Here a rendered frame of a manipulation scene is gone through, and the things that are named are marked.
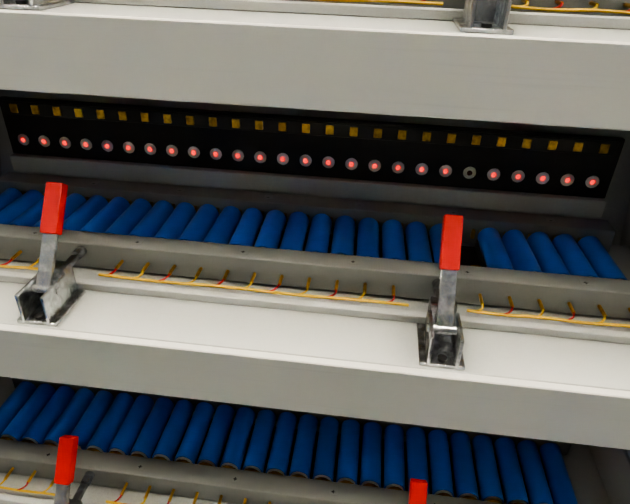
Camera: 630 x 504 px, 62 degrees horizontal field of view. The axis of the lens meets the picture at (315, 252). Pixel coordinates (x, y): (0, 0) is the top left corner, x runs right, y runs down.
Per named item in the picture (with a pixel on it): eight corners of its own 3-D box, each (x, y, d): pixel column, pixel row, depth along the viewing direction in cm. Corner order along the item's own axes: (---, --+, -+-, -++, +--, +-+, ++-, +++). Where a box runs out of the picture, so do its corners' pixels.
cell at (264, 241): (286, 228, 47) (274, 267, 41) (265, 226, 47) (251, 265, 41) (286, 210, 46) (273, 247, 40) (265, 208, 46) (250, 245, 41)
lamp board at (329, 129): (606, 200, 45) (627, 141, 42) (10, 154, 50) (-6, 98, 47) (602, 195, 46) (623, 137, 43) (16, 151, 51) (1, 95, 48)
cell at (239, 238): (263, 226, 47) (248, 265, 42) (243, 224, 47) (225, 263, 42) (263, 208, 46) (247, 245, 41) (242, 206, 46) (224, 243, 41)
